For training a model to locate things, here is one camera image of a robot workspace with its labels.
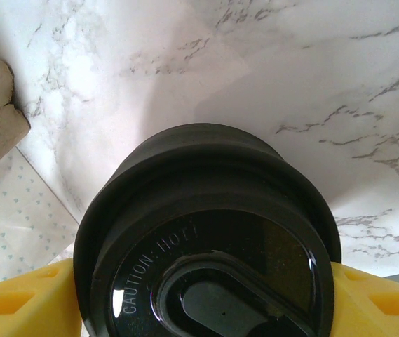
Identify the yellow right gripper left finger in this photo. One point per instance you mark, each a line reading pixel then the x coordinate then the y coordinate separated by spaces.
pixel 17 309

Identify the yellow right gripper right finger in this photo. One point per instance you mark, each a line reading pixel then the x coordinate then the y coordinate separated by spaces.
pixel 378 309

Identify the patterned paper gift bag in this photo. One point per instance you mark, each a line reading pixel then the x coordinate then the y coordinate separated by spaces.
pixel 17 224

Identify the black coffee lid stack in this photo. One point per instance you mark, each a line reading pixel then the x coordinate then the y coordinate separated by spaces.
pixel 206 147

